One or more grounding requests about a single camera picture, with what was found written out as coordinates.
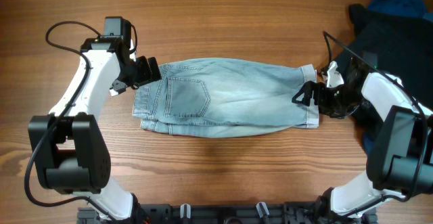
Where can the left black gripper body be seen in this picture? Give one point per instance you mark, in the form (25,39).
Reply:
(137,74)

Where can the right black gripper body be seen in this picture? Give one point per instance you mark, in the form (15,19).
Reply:
(333,100)

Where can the light blue denim shorts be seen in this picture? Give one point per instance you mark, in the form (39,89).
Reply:
(222,97)

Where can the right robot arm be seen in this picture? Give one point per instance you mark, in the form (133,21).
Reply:
(399,164)

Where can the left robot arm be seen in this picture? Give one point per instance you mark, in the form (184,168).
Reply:
(70,160)

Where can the black garment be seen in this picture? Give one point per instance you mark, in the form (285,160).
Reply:
(403,46)

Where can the dark blue garment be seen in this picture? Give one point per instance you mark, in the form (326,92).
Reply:
(404,8)

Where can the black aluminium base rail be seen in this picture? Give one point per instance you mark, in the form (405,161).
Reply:
(287,213)

